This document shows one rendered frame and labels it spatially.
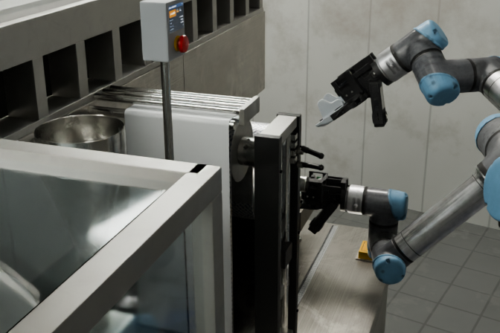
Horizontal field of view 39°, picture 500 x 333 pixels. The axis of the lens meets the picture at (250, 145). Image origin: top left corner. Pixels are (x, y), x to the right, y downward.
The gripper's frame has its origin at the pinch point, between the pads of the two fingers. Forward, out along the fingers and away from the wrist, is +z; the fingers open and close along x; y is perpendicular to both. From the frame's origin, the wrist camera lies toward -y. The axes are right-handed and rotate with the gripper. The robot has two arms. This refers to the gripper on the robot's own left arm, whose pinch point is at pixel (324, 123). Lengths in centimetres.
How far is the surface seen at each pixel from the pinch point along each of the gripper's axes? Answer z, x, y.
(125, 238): -24, 114, 12
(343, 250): 25.8, -17.5, -34.6
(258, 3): 26, -85, 42
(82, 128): 9, 66, 28
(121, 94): 23, 29, 34
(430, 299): 70, -147, -112
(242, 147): 7.7, 27.5, 8.3
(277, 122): -5.4, 33.3, 8.4
